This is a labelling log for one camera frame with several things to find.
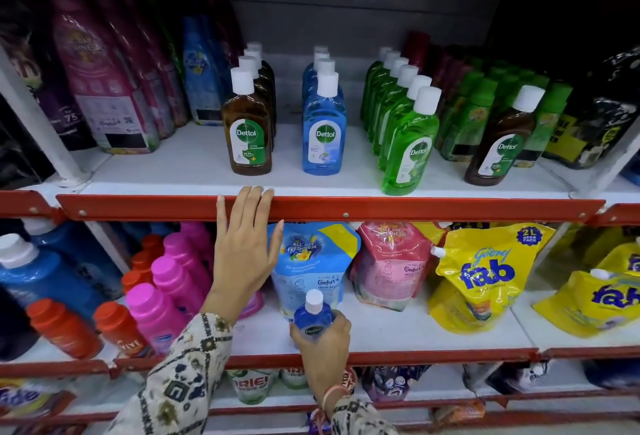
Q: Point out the person's left little finger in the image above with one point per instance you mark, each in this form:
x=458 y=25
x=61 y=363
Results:
x=221 y=217

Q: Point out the yellow detergent pouch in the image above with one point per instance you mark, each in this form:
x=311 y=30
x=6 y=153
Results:
x=622 y=257
x=485 y=280
x=430 y=232
x=590 y=307

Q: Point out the orange bottle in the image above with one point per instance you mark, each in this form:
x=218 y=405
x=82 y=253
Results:
x=142 y=260
x=120 y=327
x=62 y=327
x=135 y=280
x=152 y=244

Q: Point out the row of dark red bottles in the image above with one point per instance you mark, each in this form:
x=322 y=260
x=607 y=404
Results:
x=440 y=62

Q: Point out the person's right hand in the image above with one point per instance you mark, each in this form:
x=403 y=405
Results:
x=327 y=354

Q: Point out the large blue bottle white cap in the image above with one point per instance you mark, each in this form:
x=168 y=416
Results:
x=324 y=135
x=325 y=65
x=320 y=55
x=320 y=48

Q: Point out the brown bottle white cap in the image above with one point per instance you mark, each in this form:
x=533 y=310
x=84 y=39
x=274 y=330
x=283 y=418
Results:
x=262 y=85
x=500 y=150
x=267 y=72
x=269 y=64
x=247 y=135

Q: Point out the white and black pouch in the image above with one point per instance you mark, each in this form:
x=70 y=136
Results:
x=515 y=374

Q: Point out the person's left middle finger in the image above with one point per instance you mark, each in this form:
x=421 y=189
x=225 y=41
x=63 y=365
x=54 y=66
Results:
x=253 y=209

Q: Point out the pink bottle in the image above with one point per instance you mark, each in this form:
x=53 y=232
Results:
x=155 y=317
x=197 y=235
x=177 y=285
x=187 y=257

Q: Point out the orange wrist bangle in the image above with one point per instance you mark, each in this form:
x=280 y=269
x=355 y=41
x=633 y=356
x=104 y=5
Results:
x=332 y=393

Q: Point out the row of pink refill pouches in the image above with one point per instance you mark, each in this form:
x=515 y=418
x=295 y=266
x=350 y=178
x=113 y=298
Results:
x=100 y=75

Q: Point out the person's left hand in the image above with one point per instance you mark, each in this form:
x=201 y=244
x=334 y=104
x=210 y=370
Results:
x=242 y=255

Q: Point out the red and white shelf rack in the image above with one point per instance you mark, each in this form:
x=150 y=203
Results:
x=350 y=208

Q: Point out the blue softener bottle white cap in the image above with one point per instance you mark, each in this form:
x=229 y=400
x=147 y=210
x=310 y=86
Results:
x=45 y=277
x=80 y=255

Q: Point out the purple floral pouch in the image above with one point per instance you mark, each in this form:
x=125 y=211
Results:
x=392 y=382

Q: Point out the person's left thumb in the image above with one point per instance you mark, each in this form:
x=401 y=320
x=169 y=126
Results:
x=276 y=245

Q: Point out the blue refill pouches row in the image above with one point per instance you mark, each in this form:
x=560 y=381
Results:
x=202 y=75

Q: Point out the pink softener pouch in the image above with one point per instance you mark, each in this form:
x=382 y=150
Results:
x=392 y=265

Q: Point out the row of white-capped green bottles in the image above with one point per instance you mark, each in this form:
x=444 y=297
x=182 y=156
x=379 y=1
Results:
x=407 y=150

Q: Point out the group of green-capped green bottles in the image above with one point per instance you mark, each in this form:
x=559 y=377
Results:
x=475 y=120

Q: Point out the person's left forearm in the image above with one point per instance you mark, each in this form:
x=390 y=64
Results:
x=185 y=379

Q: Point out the dark purple refill pouches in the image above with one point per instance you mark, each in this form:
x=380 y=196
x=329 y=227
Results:
x=35 y=70

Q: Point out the group of black refill pouches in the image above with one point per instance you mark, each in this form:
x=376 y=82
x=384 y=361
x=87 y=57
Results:
x=595 y=125

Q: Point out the person's right forearm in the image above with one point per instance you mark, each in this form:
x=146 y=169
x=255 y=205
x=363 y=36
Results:
x=357 y=417

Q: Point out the small blue bottle white cap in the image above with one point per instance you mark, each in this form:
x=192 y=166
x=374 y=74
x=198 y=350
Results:
x=312 y=317

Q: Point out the light blue softener pouch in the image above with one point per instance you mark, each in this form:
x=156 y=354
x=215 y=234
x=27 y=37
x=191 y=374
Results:
x=310 y=260

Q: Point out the person's right thumb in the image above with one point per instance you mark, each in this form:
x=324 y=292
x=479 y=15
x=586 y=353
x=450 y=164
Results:
x=300 y=338

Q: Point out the green and white detergent pouch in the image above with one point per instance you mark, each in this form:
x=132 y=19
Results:
x=252 y=385
x=294 y=377

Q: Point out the dark blue pouch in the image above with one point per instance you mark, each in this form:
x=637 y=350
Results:
x=612 y=373

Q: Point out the orange packet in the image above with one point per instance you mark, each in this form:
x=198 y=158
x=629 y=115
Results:
x=457 y=412

